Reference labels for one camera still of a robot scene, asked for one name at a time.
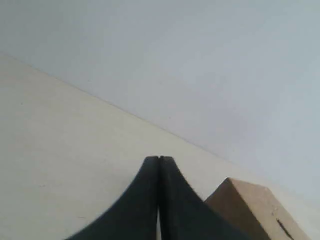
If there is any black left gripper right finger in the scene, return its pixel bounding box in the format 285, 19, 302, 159
158, 156, 248, 240

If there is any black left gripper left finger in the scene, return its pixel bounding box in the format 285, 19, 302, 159
68, 156, 160, 240

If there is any brown cardboard slotted box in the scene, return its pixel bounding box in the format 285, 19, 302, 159
205, 177, 310, 240

